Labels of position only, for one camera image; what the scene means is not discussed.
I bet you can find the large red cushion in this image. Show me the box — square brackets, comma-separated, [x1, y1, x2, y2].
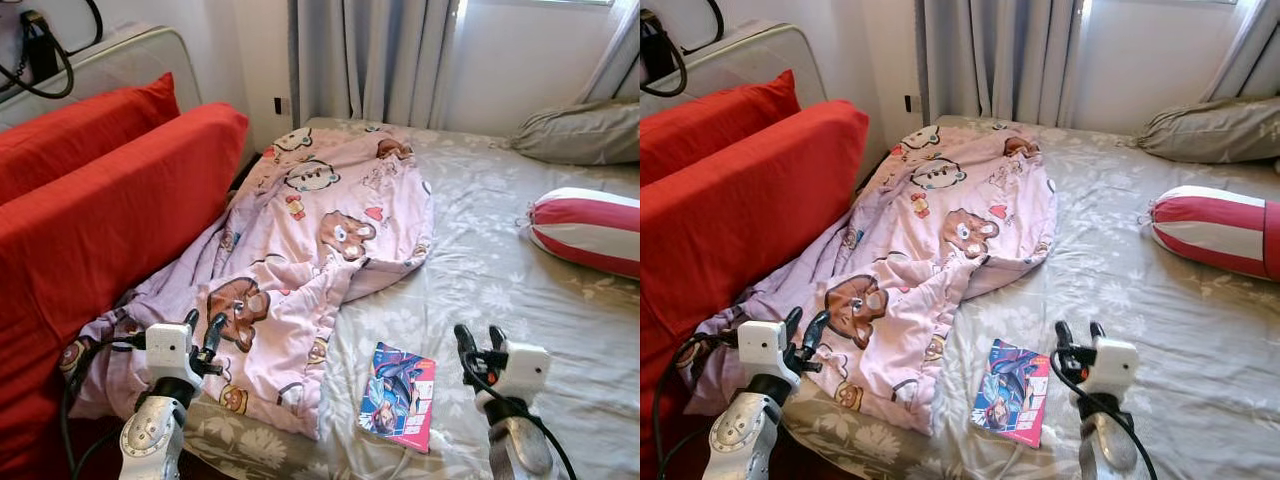
[0, 103, 249, 480]
[640, 100, 871, 480]

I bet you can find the red white striped star bolster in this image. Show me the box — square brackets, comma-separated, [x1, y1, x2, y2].
[522, 187, 641, 279]
[1145, 185, 1280, 281]

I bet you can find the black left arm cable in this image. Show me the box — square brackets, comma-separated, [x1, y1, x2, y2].
[652, 333, 741, 480]
[60, 335, 151, 480]

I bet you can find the black charger with coiled cable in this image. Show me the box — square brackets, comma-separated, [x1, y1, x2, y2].
[640, 0, 726, 98]
[0, 0, 104, 101]

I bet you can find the pink blue comic book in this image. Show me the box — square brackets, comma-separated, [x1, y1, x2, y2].
[358, 342, 438, 454]
[972, 338, 1053, 448]

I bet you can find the grey pleated curtain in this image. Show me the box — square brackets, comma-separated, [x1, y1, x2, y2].
[920, 0, 1091, 129]
[295, 0, 461, 131]

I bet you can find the pink cartoon bear blanket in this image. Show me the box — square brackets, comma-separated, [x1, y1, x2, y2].
[58, 125, 436, 441]
[683, 123, 1059, 436]

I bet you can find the grey floral pillow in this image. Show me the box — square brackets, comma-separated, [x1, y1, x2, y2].
[508, 98, 641, 166]
[1135, 97, 1280, 164]

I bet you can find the bed with grey floral sheet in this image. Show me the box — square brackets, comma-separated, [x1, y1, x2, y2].
[180, 117, 641, 480]
[790, 115, 1280, 480]

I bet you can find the grey tied-back curtain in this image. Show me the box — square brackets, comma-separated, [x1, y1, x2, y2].
[575, 0, 641, 106]
[1200, 0, 1280, 101]

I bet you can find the pale grey leaning mattress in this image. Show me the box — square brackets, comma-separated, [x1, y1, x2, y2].
[640, 20, 829, 126]
[0, 22, 204, 131]

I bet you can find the slim red cushion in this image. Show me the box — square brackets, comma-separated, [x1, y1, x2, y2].
[0, 72, 181, 206]
[640, 70, 801, 186]

